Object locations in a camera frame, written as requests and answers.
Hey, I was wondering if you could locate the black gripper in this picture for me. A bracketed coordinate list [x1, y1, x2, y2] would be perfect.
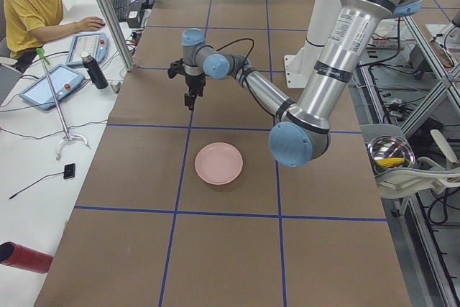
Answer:
[184, 73, 206, 111]

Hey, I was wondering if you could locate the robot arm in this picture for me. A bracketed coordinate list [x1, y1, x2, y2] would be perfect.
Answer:
[168, 0, 422, 168]

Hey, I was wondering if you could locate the pink plate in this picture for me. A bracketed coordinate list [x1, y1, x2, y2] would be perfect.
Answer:
[195, 142, 243, 185]

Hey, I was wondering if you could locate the black water bottle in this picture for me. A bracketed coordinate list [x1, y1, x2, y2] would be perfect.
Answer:
[80, 51, 108, 90]

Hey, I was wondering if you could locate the teach pendant far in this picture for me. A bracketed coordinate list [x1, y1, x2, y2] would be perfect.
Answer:
[65, 32, 109, 68]

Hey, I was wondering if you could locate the teach pendant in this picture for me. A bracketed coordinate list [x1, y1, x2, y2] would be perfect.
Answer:
[65, 32, 109, 68]
[18, 64, 86, 112]

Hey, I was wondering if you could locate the black keyboard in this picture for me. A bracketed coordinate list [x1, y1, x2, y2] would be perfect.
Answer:
[110, 0, 130, 22]

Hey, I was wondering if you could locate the teach pendant near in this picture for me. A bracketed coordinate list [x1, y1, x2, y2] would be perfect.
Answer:
[18, 64, 86, 112]

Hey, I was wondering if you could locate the small black square device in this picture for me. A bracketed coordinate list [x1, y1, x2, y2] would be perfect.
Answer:
[63, 163, 76, 180]

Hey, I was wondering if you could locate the metal reacher grabber tool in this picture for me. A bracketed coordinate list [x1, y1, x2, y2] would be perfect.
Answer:
[36, 47, 91, 161]

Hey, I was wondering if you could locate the person in yellow shirt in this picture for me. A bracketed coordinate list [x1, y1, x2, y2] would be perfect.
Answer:
[4, 0, 105, 73]

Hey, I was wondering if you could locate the white pot with yellow item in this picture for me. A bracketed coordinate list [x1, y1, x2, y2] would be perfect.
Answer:
[367, 135, 415, 175]

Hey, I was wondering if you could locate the red cylinder bottle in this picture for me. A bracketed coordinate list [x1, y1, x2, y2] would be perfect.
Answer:
[1, 242, 53, 274]

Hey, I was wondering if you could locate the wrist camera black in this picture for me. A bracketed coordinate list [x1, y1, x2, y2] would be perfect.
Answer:
[167, 59, 185, 79]

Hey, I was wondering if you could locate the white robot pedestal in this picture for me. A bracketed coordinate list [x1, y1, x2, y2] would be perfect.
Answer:
[285, 0, 341, 88]

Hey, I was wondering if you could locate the aluminium frame post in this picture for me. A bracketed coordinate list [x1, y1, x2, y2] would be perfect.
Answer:
[96, 0, 134, 71]

